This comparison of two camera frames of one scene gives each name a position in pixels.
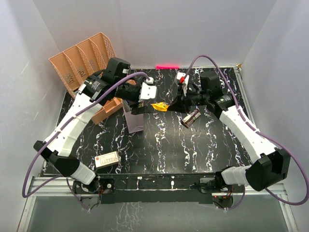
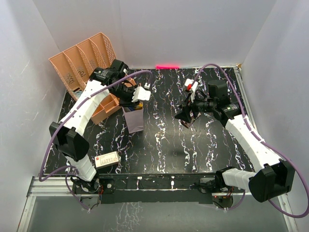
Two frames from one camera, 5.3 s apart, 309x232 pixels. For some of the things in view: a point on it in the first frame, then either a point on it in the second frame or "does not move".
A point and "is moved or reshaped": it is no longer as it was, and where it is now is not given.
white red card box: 105,160 does not move
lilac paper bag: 135,123 does not move
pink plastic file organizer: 75,65 does not move
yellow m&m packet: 161,106 is moved or reshaped
